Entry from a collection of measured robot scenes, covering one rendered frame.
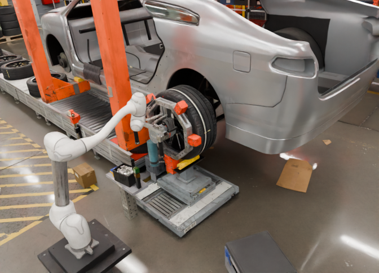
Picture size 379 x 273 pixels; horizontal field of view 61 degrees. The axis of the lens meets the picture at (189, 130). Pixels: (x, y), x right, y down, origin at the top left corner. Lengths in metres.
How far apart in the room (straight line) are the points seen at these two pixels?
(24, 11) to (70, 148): 2.75
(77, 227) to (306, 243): 1.85
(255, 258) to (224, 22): 1.74
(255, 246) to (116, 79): 1.79
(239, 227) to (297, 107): 1.25
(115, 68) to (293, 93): 1.51
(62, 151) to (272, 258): 1.56
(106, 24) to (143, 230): 1.83
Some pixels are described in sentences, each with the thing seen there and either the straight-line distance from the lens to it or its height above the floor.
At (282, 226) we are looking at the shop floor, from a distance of 3.13.
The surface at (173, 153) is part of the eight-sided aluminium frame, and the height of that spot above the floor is 0.62.
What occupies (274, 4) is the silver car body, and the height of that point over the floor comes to 1.61.
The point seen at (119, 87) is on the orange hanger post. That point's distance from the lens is 2.99.
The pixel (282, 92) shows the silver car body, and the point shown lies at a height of 1.30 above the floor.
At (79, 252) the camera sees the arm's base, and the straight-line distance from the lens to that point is 2.56.
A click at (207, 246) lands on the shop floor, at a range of 2.92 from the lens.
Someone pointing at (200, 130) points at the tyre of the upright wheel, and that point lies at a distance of 2.66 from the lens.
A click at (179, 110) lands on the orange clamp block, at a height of 1.10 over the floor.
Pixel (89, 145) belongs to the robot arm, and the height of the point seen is 1.13.
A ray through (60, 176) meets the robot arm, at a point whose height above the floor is 0.91.
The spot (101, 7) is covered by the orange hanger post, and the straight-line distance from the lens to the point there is 2.82.
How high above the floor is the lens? 2.18
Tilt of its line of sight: 28 degrees down
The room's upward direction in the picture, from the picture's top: 4 degrees counter-clockwise
